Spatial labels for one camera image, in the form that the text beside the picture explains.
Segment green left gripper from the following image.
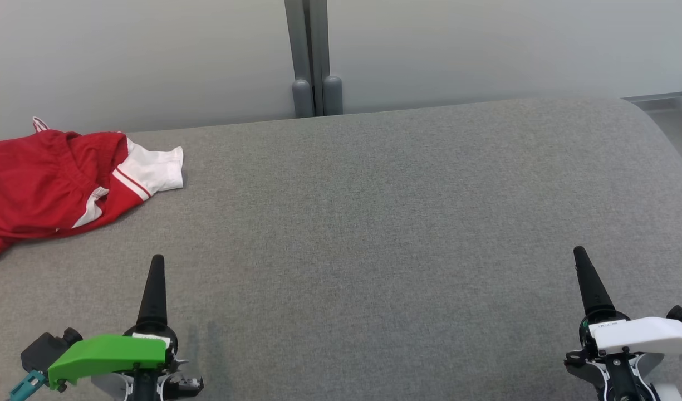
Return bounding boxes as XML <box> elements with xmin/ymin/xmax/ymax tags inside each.
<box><xmin>47</xmin><ymin>254</ymin><xmax>205</xmax><ymax>401</ymax></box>

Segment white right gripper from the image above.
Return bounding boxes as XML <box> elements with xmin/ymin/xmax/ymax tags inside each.
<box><xmin>563</xmin><ymin>246</ymin><xmax>682</xmax><ymax>401</ymax></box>

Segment red shorts with white stripe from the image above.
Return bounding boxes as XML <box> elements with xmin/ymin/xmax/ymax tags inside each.
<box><xmin>0</xmin><ymin>131</ymin><xmax>131</xmax><ymax>268</ymax></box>

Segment teal left camera cable connector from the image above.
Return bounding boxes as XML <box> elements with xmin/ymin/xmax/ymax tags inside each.
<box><xmin>8</xmin><ymin>369</ymin><xmax>47</xmax><ymax>401</ymax></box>

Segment grey metal frame rail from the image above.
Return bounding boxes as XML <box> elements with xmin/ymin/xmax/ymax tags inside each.
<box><xmin>622</xmin><ymin>89</ymin><xmax>682</xmax><ymax>115</ymax></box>

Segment grey metal partition post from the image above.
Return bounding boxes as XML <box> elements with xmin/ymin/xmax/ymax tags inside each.
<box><xmin>284</xmin><ymin>0</ymin><xmax>344</xmax><ymax>119</ymax></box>

